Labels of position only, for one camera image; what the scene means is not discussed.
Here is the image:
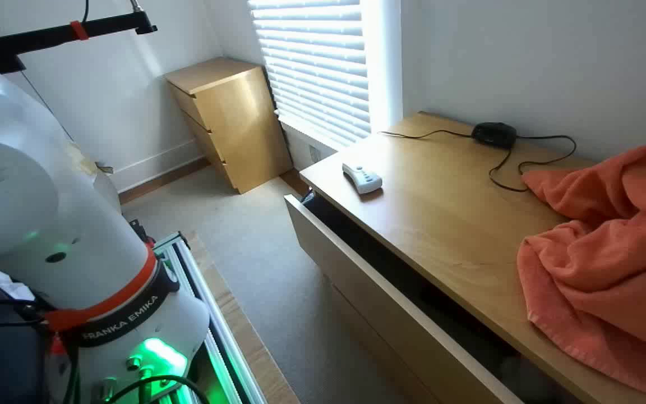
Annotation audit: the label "black camera mounting bar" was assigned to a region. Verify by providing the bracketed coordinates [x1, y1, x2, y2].
[0, 10, 159, 76]

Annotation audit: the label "small white remote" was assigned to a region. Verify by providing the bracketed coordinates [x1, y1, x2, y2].
[341, 161, 385, 197]

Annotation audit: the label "black power adapter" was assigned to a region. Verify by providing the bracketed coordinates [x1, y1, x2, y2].
[471, 121, 520, 151]

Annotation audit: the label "dark grey box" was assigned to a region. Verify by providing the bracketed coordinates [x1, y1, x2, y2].
[0, 260, 50, 404]

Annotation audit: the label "wooden floor board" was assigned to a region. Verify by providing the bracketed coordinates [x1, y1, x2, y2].
[184, 232, 302, 404]

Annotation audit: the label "large light wood dresser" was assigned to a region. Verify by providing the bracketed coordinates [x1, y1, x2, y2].
[284, 111, 646, 404]

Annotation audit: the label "thin black adapter cable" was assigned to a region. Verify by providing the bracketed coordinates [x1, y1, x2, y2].
[384, 125, 578, 193]

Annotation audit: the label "orange blanket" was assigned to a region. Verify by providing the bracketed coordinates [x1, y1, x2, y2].
[514, 144, 646, 404]

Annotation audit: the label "white window blinds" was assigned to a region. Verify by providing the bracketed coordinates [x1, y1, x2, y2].
[247, 0, 375, 151]

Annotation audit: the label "aluminium frame rail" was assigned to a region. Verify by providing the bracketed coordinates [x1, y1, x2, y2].
[152, 232, 269, 404]

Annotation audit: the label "small wooden chest of drawers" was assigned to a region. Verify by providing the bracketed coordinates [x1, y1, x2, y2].
[164, 57, 295, 196]

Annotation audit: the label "light wood drawer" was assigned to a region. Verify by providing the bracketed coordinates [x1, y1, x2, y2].
[282, 188, 588, 404]

